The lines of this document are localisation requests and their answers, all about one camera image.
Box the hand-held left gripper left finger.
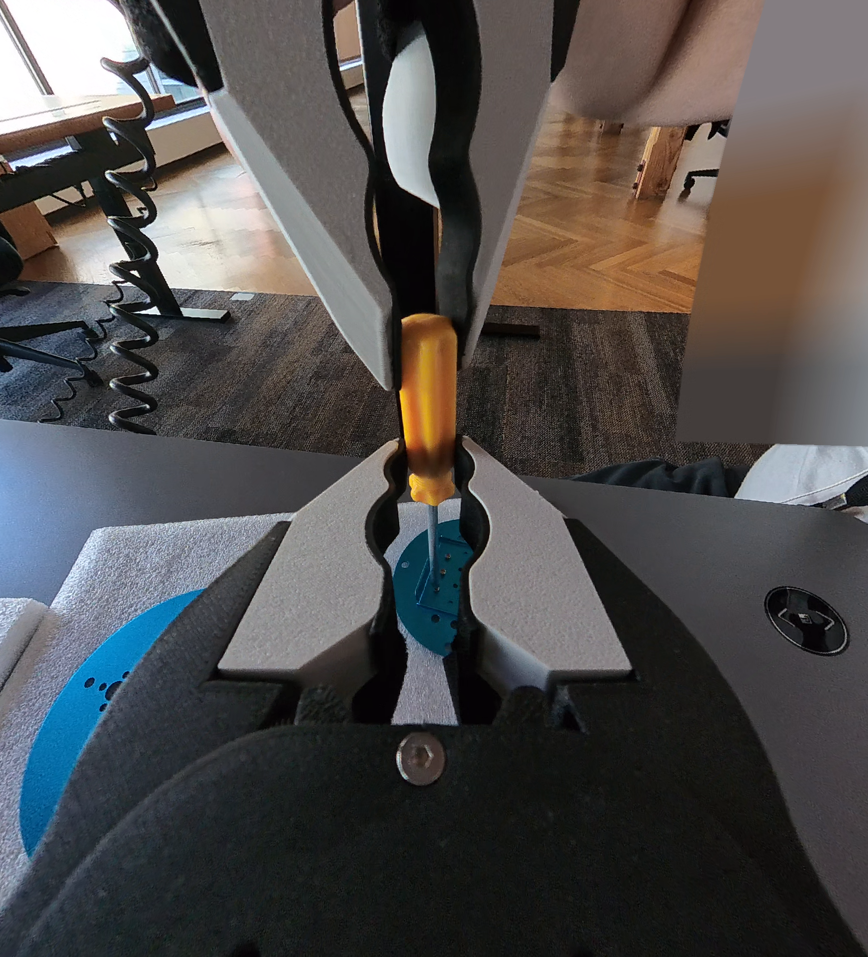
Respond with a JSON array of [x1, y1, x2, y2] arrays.
[[218, 440, 405, 722]]

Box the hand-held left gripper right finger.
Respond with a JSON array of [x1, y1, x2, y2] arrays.
[[449, 437, 637, 726]]

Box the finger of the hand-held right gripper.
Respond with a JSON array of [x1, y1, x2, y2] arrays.
[[434, 0, 583, 369], [200, 0, 399, 391]]

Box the blue metal bracket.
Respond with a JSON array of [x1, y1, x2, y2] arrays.
[[417, 532, 474, 610]]

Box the blue perforated mounting disc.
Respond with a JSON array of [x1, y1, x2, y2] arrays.
[[395, 523, 474, 659]]

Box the yellow handled screwdriver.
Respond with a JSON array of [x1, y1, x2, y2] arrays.
[[398, 314, 456, 592]]

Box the person's right forearm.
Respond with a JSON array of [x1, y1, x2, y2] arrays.
[[553, 0, 758, 127]]

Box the black round desk grommet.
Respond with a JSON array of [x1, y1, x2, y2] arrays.
[[765, 585, 850, 659]]

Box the window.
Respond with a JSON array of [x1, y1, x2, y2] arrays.
[[0, 0, 203, 106]]

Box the white foam sheet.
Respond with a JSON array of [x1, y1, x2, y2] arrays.
[[0, 499, 472, 939]]

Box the dark pants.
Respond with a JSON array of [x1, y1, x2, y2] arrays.
[[572, 458, 749, 498]]

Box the small brown cardboard box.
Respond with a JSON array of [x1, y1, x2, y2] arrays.
[[0, 200, 58, 259]]

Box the blue disc with rectangular cutout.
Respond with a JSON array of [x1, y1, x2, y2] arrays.
[[21, 589, 206, 857]]

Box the wooden post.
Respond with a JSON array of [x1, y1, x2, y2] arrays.
[[634, 123, 688, 201]]

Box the black desk leg frame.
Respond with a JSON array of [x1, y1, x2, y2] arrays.
[[370, 168, 541, 341]]

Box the thick black coiled cable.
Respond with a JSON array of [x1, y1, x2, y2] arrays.
[[101, 56, 163, 436]]

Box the thin black coiled cable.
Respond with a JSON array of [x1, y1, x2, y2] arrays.
[[51, 295, 130, 425]]

